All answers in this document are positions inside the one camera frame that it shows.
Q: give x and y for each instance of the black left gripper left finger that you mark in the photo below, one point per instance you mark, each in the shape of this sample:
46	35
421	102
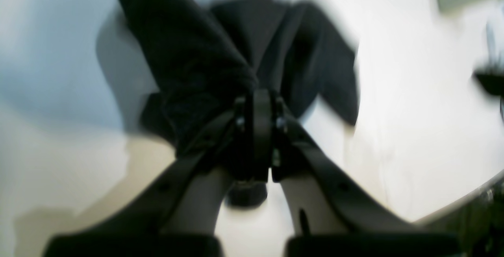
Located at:
176	214

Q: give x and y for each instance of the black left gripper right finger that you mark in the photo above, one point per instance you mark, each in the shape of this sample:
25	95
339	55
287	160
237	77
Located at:
332	215

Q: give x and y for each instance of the black t-shirt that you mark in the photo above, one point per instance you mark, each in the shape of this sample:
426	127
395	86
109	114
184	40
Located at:
202	59

